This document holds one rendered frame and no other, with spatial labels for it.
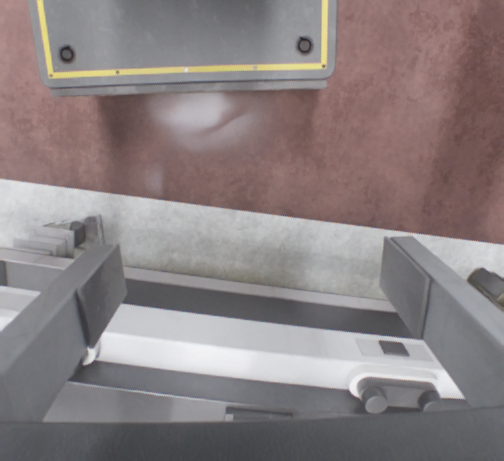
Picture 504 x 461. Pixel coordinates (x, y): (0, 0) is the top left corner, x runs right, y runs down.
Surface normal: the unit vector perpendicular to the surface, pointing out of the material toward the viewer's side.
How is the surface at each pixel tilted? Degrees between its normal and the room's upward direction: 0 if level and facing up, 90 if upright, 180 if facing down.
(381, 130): 0
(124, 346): 0
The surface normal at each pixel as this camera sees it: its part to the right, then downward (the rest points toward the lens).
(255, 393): 0.15, -0.94
